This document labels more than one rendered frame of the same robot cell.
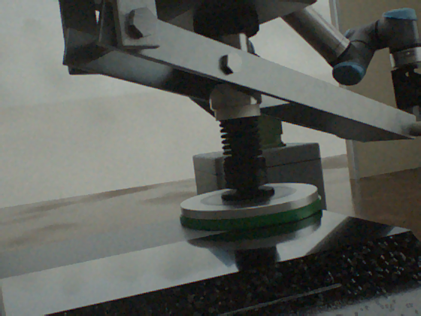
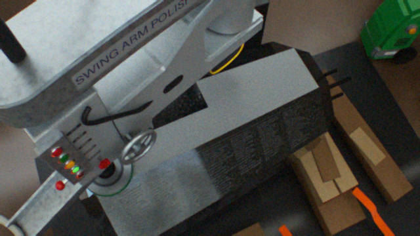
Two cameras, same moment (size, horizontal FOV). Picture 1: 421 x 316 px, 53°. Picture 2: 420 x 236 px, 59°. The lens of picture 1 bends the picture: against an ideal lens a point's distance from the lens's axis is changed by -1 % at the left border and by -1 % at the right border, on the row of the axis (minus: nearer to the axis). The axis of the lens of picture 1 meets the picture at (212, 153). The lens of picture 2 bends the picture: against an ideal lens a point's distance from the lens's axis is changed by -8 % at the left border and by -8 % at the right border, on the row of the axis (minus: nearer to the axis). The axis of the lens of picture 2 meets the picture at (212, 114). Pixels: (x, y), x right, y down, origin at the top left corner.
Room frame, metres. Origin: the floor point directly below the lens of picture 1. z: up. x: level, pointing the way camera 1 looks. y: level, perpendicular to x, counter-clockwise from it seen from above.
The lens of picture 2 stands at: (1.15, 0.32, 2.37)
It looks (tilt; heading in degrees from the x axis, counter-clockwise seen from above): 66 degrees down; 173
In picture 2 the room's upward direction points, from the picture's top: 1 degrees clockwise
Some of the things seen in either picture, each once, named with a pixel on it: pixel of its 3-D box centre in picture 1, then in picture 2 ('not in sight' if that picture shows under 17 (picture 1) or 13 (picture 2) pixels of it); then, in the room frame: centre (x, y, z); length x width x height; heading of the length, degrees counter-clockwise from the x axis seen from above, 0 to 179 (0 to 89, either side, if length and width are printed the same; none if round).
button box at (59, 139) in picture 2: not in sight; (66, 160); (0.80, -0.03, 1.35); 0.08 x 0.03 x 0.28; 128
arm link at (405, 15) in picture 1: (401, 30); not in sight; (1.28, -0.61, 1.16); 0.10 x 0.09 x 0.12; 41
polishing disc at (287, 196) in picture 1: (248, 199); (105, 169); (0.66, -0.05, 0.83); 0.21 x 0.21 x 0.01
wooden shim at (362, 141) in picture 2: not in sight; (367, 146); (0.46, 1.38, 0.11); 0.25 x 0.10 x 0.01; 31
